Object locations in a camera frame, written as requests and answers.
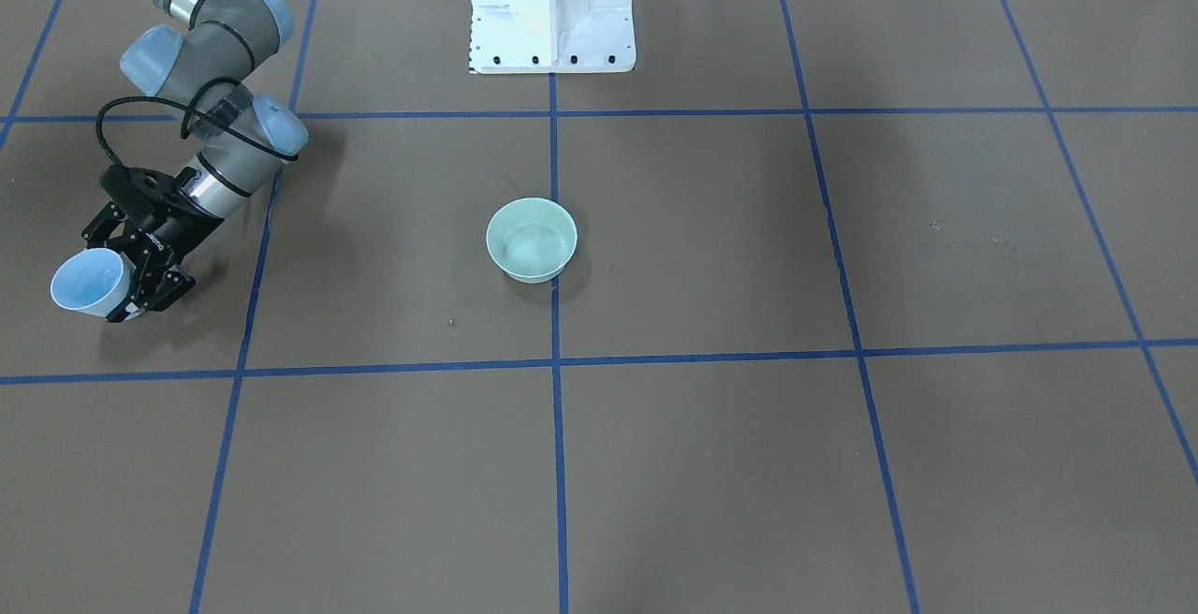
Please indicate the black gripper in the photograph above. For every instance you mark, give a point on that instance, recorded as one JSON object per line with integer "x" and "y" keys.
{"x": 174, "y": 229}

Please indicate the light blue plastic cup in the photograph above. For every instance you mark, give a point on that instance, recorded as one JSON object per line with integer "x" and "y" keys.
{"x": 95, "y": 281}

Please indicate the pale green bowl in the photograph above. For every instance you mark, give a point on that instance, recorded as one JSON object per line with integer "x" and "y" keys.
{"x": 531, "y": 239}

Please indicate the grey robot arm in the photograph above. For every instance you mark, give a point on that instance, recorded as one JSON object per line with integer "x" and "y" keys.
{"x": 200, "y": 74}

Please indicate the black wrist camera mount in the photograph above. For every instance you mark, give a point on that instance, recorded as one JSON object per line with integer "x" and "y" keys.
{"x": 146, "y": 197}

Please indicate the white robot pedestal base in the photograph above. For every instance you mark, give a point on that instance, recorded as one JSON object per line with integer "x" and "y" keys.
{"x": 552, "y": 37}

